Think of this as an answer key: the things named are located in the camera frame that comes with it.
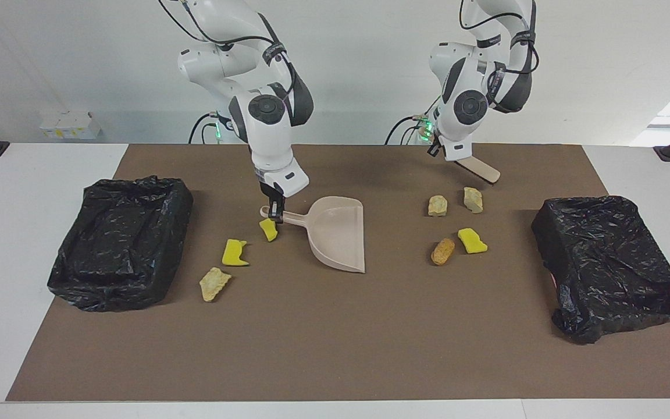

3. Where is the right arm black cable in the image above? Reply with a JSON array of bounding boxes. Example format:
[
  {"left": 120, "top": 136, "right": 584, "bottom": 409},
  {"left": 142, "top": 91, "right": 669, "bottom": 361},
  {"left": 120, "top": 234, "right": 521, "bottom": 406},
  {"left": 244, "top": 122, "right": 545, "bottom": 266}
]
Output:
[{"left": 158, "top": 0, "right": 301, "bottom": 126}]

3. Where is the brown bread roll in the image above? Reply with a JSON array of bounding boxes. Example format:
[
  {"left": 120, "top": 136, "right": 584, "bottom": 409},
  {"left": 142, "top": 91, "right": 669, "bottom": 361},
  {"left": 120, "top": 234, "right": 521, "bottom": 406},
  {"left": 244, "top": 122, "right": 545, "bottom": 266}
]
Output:
[{"left": 431, "top": 238, "right": 456, "bottom": 266}]

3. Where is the left arm base cable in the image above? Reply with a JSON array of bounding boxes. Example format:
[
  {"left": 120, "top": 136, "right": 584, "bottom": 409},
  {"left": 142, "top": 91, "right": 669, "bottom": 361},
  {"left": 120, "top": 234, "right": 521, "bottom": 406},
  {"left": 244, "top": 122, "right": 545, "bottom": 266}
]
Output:
[{"left": 384, "top": 93, "right": 441, "bottom": 145}]

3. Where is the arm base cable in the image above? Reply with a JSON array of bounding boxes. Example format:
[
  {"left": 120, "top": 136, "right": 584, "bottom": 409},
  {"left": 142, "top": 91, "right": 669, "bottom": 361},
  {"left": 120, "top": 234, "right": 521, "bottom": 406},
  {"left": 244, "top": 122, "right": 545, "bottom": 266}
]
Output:
[
  {"left": 188, "top": 112, "right": 222, "bottom": 145},
  {"left": 384, "top": 93, "right": 441, "bottom": 145}
]

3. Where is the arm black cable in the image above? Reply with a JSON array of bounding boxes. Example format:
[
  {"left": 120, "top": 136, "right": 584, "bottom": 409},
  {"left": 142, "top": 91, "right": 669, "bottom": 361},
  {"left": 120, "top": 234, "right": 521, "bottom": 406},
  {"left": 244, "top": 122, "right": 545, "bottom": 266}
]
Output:
[
  {"left": 158, "top": 0, "right": 301, "bottom": 126},
  {"left": 460, "top": 0, "right": 539, "bottom": 79}
]

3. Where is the brown table mat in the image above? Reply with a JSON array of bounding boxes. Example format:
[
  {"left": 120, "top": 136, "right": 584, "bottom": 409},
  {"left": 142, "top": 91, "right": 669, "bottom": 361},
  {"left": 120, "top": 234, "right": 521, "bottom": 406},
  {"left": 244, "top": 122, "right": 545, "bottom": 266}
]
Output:
[{"left": 5, "top": 144, "right": 670, "bottom": 402}]

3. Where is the white wall socket box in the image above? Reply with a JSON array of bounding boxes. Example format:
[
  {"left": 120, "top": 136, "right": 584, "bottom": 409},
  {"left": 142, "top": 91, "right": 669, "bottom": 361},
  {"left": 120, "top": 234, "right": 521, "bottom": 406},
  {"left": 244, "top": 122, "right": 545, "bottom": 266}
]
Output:
[{"left": 40, "top": 111, "right": 102, "bottom": 140}]

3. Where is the beige plastic dustpan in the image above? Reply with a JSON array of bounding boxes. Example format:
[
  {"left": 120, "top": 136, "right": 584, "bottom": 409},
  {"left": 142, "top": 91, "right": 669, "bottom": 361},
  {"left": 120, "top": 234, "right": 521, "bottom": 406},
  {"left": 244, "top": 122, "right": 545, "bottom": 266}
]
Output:
[{"left": 259, "top": 196, "right": 366, "bottom": 274}]

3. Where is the beige hand brush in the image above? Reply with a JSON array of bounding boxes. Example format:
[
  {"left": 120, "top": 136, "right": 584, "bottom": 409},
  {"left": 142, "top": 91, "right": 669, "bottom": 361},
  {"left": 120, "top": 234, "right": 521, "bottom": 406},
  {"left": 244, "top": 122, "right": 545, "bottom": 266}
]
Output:
[{"left": 453, "top": 154, "right": 501, "bottom": 186}]

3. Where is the black bag lined bin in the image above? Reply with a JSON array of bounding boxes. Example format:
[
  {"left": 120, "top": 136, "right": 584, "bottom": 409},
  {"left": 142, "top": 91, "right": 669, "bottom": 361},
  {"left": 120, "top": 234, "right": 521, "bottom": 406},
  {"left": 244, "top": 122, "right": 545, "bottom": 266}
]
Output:
[
  {"left": 531, "top": 195, "right": 670, "bottom": 345},
  {"left": 47, "top": 176, "right": 194, "bottom": 313}
]

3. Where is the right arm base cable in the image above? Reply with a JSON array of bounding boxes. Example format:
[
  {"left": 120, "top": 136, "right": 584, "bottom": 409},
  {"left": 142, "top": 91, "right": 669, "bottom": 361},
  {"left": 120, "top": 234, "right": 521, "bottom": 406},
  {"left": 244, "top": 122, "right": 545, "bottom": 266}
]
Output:
[{"left": 188, "top": 112, "right": 222, "bottom": 145}]

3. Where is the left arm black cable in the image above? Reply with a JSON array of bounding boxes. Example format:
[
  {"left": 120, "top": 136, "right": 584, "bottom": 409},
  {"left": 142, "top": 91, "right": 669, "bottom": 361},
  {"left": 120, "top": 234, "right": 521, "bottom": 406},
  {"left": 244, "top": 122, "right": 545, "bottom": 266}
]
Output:
[{"left": 460, "top": 0, "right": 539, "bottom": 79}]

